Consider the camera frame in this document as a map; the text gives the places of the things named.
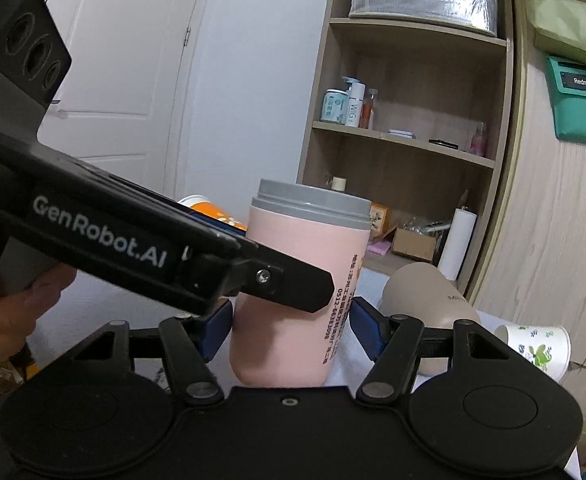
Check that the white tube bottle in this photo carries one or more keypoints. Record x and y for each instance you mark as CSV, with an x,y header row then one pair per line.
x,y
357,91

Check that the pink flat box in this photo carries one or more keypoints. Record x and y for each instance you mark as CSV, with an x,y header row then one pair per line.
x,y
380,247

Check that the wooden floral box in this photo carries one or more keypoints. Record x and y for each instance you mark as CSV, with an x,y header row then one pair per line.
x,y
379,218

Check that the white paper towel roll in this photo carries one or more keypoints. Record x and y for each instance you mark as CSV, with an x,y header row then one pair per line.
x,y
456,245

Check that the person's left hand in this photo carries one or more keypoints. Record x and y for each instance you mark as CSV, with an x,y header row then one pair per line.
x,y
19,313

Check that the small cardboard box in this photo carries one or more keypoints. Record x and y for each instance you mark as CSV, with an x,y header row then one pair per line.
x,y
410,244

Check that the taupe tumbler cup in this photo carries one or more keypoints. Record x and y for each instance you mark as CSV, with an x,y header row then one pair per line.
x,y
421,291

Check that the wooden shelf unit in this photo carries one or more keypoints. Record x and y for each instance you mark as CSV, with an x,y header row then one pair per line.
x,y
435,84

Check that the white floral paper cup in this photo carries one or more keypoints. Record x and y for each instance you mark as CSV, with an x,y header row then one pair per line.
x,y
545,347

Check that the red small bottle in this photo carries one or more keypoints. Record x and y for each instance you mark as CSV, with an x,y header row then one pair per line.
x,y
367,114

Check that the orange white paper cup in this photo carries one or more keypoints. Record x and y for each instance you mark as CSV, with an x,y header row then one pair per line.
x,y
204,205

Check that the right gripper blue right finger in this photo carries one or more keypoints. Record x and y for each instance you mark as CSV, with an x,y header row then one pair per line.
x,y
392,343

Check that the pink tumbler cup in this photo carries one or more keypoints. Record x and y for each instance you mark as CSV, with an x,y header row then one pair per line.
x,y
290,340

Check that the light wood wardrobe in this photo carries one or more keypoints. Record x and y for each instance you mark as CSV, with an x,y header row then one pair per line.
x,y
534,270

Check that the teal Redmi pouch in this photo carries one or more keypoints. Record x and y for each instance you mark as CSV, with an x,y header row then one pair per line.
x,y
567,88

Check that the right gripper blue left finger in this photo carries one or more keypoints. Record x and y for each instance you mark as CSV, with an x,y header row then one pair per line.
x,y
189,344

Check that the white door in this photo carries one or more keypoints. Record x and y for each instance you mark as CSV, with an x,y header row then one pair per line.
x,y
117,107

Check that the grey patterned tablecloth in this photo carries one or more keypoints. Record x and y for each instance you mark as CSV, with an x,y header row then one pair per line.
x,y
89,303

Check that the clear bottle beige cap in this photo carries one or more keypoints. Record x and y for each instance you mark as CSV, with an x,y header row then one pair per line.
x,y
337,184

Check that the pink small bottle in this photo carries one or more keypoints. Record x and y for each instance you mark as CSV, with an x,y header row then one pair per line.
x,y
479,140

